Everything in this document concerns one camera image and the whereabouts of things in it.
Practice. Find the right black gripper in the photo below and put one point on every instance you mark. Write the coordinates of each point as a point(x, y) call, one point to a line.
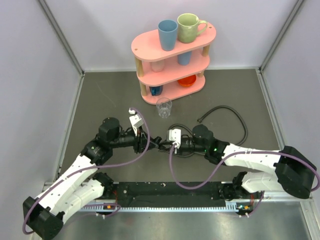
point(174, 148)

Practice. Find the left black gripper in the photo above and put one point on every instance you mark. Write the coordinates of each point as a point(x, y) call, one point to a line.
point(140, 141)

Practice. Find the black valve fitting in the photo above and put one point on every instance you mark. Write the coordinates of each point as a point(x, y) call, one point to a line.
point(159, 142)

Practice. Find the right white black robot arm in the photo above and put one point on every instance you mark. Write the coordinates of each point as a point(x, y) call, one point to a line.
point(285, 170)

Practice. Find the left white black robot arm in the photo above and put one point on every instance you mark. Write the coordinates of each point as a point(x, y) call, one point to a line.
point(81, 183)

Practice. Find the clear plastic cup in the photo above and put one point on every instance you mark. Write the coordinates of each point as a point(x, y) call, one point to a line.
point(164, 106)

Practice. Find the dark blue mug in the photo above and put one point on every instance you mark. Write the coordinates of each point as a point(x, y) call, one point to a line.
point(156, 90)

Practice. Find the pink three-tier shelf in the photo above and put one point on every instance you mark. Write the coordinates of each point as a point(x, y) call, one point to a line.
point(146, 48)

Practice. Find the orange bowl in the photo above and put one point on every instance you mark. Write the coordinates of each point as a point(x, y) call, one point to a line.
point(187, 81)

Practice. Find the pink cup middle shelf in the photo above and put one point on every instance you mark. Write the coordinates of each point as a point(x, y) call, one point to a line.
point(157, 66)

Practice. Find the blue cup middle shelf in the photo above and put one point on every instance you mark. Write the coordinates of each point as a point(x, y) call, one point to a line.
point(184, 58)

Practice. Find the blue tumbler on top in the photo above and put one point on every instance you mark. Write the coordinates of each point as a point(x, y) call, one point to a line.
point(167, 31)

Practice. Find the green ceramic mug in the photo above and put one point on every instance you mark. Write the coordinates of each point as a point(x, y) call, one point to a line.
point(189, 27)

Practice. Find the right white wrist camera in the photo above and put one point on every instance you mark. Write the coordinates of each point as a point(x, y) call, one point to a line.
point(174, 136)

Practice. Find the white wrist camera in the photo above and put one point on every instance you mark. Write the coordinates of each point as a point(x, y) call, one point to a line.
point(136, 120)
point(174, 136)

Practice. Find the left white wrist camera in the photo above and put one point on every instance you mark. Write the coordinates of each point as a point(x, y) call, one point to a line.
point(136, 120)

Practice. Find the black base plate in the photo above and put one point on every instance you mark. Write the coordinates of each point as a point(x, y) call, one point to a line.
point(170, 195)

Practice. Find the aluminium rail frame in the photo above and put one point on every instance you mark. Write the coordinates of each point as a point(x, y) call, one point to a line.
point(243, 203)

